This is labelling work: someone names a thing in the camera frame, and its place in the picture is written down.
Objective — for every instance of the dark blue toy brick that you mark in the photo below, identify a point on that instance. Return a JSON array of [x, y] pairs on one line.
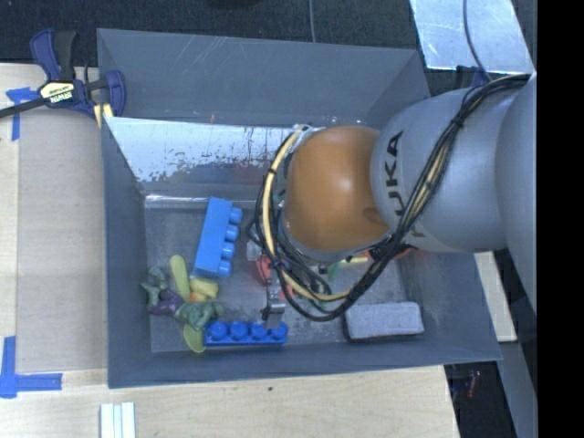
[[242, 334]]

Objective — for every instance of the grey metal bin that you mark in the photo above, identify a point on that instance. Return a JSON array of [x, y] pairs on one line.
[[255, 85]]

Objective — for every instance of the green and purple toy figure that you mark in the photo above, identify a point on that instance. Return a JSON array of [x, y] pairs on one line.
[[196, 314]]

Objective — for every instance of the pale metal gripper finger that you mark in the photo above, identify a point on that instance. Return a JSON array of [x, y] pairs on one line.
[[274, 291], [274, 317]]

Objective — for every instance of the yellow thin stick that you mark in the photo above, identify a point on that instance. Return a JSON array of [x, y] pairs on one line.
[[356, 259]]

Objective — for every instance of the grey sponge block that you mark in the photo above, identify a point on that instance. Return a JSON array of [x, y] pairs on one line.
[[383, 320]]

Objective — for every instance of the yellow small toy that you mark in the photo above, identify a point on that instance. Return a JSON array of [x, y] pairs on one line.
[[204, 286]]

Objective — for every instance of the red plastic toy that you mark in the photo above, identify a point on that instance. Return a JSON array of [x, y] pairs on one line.
[[262, 269]]

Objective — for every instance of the yellow-green long toy pod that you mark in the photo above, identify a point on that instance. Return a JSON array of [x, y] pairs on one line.
[[179, 272]]

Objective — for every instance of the pale wood flat board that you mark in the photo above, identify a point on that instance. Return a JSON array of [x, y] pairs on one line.
[[59, 244]]

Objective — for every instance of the light blue toy brick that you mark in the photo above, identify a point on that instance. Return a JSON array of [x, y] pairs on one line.
[[213, 235]]

